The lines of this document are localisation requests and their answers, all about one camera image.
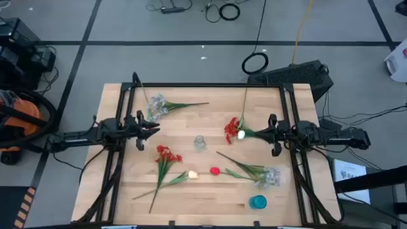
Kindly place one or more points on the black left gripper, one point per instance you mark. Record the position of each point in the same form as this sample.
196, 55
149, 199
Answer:
135, 128

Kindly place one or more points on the clear glass vase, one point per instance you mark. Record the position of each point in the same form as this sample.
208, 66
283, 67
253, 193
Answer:
199, 143

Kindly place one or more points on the black perforated computer case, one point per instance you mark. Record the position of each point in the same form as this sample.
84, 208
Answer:
292, 74

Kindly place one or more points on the black metal beam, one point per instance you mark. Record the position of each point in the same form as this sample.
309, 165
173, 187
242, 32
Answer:
375, 179

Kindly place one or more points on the orange vacuum cleaner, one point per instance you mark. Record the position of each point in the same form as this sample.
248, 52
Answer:
54, 114

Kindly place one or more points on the white blossom flower spray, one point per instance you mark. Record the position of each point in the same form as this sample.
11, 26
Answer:
270, 178
157, 105

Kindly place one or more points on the white artificial tulip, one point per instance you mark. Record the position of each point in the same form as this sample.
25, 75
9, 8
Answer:
193, 174
241, 135

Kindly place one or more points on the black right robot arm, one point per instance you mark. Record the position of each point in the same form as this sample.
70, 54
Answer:
334, 136

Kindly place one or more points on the orange shop vacuum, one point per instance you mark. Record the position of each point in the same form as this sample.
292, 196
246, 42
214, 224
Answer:
22, 117

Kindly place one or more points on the black mat hazard striped edge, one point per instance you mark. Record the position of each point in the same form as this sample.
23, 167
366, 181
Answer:
9, 206

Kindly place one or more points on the red blossom flower spray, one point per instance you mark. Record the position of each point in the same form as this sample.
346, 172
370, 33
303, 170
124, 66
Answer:
229, 128
165, 156

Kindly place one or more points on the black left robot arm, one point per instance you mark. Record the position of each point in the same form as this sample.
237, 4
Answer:
79, 136

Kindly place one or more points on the white printed paper sign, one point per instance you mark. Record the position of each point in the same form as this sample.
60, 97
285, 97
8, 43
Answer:
349, 178

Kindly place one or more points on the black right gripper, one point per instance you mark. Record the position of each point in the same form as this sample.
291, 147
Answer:
286, 133

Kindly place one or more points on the teal glass vase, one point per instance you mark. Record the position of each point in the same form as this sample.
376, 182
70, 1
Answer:
257, 202

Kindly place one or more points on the white plastic object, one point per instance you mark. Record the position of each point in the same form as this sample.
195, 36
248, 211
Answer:
397, 63

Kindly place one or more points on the small black equipment box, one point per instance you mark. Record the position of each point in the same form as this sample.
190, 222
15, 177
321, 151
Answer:
43, 58

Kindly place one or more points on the large black equipment case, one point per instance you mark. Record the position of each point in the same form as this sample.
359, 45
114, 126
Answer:
14, 35

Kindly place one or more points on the black power strip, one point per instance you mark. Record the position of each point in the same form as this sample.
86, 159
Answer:
171, 9

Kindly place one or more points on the black aluminium table frame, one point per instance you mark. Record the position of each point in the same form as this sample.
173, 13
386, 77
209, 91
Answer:
206, 85

